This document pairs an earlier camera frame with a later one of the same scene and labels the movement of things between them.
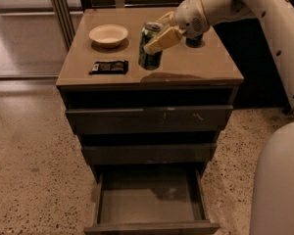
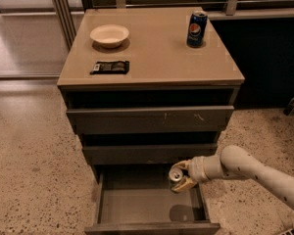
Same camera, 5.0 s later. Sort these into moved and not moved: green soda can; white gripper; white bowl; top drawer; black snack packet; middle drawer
Moved: green soda can; white gripper
Not moved: black snack packet; white bowl; top drawer; middle drawer
